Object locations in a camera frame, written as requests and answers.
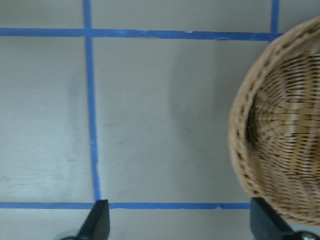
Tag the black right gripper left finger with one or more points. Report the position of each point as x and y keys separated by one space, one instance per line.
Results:
x=97 y=224

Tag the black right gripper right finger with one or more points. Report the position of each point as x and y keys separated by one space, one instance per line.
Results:
x=266 y=224

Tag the woven wicker basket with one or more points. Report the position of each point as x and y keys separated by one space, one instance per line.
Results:
x=274 y=126

